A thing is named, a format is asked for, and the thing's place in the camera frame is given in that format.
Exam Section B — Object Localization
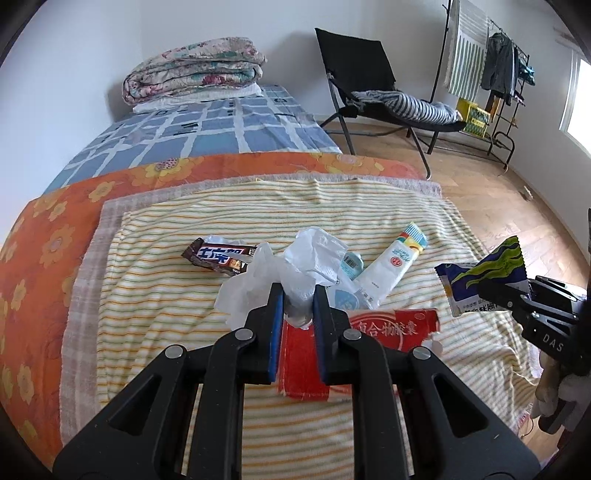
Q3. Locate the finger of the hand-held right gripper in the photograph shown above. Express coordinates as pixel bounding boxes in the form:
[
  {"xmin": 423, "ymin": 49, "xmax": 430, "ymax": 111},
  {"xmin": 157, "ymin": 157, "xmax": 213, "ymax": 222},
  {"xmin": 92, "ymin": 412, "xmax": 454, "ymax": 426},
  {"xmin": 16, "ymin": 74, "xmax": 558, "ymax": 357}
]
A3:
[{"xmin": 478, "ymin": 281, "xmax": 532, "ymax": 310}]

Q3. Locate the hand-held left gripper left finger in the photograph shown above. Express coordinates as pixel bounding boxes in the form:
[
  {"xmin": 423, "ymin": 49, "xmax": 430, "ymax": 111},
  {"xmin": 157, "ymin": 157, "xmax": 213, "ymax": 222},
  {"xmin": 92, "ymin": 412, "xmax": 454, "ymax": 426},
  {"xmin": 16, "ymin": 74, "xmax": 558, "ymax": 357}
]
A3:
[{"xmin": 53, "ymin": 282, "xmax": 284, "ymax": 480}]

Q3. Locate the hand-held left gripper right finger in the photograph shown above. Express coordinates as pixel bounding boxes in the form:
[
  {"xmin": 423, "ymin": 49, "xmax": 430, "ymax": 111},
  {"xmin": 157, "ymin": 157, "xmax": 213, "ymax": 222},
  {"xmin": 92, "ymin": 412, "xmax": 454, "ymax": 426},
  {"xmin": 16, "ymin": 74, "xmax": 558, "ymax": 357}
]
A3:
[{"xmin": 313, "ymin": 285, "xmax": 541, "ymax": 480}]

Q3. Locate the blue green snack packet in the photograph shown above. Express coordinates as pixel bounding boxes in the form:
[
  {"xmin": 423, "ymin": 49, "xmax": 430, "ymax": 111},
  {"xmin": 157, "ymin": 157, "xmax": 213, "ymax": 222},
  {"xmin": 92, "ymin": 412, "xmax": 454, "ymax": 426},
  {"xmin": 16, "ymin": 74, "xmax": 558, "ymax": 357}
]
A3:
[{"xmin": 435, "ymin": 236, "xmax": 528, "ymax": 317}]

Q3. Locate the red paper packet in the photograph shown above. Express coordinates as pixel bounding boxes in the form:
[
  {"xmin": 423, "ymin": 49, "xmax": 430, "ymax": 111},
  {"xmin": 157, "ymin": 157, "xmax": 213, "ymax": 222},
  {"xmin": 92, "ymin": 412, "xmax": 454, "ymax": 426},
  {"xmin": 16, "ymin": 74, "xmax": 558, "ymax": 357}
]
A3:
[{"xmin": 277, "ymin": 308, "xmax": 440, "ymax": 400}]

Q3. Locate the small blue white sachet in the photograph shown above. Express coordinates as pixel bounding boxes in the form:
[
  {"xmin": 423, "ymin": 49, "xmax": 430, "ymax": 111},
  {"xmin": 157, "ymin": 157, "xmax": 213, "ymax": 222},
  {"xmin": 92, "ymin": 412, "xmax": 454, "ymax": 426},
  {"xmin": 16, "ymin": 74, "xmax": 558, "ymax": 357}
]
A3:
[{"xmin": 342, "ymin": 251, "xmax": 365, "ymax": 281}]

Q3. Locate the white plastic bag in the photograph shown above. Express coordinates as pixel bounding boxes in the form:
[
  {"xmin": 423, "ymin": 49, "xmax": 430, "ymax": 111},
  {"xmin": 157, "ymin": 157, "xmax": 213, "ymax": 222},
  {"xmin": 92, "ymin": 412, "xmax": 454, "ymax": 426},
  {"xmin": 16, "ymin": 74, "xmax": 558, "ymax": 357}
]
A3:
[{"xmin": 215, "ymin": 227, "xmax": 365, "ymax": 329}]

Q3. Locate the brown chocolate bar wrapper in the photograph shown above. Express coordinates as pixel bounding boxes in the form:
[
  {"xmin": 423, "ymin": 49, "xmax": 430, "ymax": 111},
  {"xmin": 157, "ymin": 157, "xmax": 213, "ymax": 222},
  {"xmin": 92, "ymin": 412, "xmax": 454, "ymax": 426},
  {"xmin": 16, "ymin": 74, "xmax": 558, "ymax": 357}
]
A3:
[{"xmin": 182, "ymin": 237, "xmax": 258, "ymax": 278}]

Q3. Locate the white tube with colourful top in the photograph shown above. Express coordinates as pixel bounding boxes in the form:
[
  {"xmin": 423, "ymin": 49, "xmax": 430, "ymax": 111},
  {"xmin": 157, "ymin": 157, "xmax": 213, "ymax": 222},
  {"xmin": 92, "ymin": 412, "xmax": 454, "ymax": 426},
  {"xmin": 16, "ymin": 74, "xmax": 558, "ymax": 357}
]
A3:
[{"xmin": 358, "ymin": 222, "xmax": 428, "ymax": 311}]

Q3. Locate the person's right hand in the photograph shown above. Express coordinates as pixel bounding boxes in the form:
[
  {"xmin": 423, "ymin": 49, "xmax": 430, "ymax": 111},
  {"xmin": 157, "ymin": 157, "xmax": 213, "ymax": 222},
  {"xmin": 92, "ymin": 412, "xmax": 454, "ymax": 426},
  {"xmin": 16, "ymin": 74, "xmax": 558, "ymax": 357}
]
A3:
[{"xmin": 530, "ymin": 353, "xmax": 583, "ymax": 435}]

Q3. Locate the yellow striped towel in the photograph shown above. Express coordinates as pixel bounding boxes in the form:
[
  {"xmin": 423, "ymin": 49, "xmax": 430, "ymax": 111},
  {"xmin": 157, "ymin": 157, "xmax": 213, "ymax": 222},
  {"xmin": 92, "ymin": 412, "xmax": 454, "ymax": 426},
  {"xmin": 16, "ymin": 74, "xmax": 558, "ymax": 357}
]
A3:
[{"xmin": 95, "ymin": 178, "xmax": 543, "ymax": 480}]

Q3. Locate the yellow plastic crate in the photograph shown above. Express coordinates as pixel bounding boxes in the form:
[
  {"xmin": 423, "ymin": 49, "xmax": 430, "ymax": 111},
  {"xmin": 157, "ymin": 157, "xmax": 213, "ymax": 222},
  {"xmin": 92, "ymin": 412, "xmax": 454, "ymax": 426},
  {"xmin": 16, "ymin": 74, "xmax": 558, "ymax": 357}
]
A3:
[{"xmin": 456, "ymin": 98, "xmax": 491, "ymax": 138}]

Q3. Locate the pale fringed cloth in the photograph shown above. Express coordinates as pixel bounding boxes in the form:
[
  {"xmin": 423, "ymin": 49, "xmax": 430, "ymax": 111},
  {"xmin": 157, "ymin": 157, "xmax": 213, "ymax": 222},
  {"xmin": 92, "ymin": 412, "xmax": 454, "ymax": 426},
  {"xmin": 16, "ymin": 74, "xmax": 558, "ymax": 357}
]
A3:
[{"xmin": 60, "ymin": 176, "xmax": 443, "ymax": 444}]

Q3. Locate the blue white striped cloth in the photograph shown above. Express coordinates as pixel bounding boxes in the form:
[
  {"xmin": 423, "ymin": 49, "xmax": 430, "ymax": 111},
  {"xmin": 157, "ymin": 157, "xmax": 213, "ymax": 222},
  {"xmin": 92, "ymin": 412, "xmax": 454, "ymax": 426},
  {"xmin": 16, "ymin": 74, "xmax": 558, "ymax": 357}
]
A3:
[{"xmin": 353, "ymin": 90, "xmax": 465, "ymax": 125}]

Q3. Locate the window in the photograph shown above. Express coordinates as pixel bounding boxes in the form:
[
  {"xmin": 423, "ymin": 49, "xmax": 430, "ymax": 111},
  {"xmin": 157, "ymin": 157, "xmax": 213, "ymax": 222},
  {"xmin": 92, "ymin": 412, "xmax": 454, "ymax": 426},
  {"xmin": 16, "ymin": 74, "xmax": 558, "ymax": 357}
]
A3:
[{"xmin": 560, "ymin": 46, "xmax": 591, "ymax": 153}]

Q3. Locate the blue checked bedsheet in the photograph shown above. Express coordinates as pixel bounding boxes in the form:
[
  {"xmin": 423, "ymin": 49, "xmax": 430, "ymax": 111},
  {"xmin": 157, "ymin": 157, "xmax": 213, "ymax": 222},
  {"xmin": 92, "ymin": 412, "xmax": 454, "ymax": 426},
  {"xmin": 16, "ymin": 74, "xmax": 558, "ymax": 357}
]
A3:
[{"xmin": 44, "ymin": 84, "xmax": 343, "ymax": 195}]

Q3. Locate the teal hanging garment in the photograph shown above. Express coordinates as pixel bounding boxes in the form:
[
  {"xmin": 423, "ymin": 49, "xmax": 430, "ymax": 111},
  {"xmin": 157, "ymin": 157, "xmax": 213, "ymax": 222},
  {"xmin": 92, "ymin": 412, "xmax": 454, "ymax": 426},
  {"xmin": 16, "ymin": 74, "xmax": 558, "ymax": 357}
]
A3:
[{"xmin": 517, "ymin": 51, "xmax": 537, "ymax": 86}]

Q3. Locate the dark hanging jacket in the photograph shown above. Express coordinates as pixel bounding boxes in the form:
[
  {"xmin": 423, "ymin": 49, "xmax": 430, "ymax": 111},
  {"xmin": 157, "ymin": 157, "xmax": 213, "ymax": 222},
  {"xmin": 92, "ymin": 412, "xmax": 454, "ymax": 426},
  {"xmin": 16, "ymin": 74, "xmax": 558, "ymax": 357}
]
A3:
[{"xmin": 480, "ymin": 32, "xmax": 517, "ymax": 104}]

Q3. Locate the green striped hanging towel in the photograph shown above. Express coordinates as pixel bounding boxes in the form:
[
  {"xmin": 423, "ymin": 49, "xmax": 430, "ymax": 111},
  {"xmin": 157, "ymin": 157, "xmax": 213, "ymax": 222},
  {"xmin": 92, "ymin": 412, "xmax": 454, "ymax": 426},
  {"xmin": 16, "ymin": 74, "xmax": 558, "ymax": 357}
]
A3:
[{"xmin": 444, "ymin": 0, "xmax": 490, "ymax": 100}]

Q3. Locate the orange floral blanket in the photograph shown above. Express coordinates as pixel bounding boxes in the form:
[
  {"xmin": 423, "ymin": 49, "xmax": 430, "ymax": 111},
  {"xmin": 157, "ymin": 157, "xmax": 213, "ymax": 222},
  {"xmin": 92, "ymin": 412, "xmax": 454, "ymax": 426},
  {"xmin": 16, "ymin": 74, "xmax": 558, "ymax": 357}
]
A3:
[{"xmin": 0, "ymin": 153, "xmax": 428, "ymax": 462}]

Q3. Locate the black folding chair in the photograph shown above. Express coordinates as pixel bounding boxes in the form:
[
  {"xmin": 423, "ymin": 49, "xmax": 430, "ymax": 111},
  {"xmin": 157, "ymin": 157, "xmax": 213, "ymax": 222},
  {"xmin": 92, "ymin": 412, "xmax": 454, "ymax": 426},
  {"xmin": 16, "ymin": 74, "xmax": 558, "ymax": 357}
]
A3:
[{"xmin": 315, "ymin": 28, "xmax": 468, "ymax": 178}]

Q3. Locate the folded floral quilt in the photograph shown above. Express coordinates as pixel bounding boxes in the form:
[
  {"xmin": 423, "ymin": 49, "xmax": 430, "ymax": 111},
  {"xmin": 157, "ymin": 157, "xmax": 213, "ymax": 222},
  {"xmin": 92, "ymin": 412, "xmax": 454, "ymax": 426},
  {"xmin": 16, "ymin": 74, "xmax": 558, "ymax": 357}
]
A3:
[{"xmin": 122, "ymin": 38, "xmax": 269, "ymax": 106}]

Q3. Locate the black metal clothes rack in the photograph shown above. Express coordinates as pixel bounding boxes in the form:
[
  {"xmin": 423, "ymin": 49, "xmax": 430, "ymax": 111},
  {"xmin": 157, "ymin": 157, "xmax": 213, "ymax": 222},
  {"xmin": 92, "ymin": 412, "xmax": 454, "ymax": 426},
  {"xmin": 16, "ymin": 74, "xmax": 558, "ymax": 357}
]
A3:
[{"xmin": 431, "ymin": 0, "xmax": 536, "ymax": 174}]

